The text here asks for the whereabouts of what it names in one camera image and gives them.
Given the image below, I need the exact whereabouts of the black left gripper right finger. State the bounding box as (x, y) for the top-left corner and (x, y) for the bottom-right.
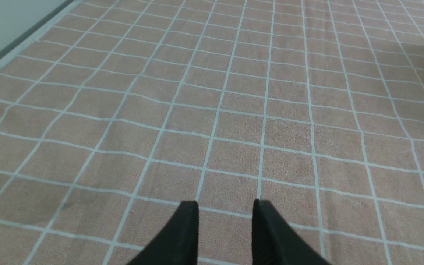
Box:
(252, 199), (329, 265)

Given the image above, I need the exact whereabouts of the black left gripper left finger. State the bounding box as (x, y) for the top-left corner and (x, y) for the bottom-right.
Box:
(128, 200), (199, 265)

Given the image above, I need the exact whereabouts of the pink checkered tablecloth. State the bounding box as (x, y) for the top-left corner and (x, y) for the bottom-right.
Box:
(0, 0), (424, 265)

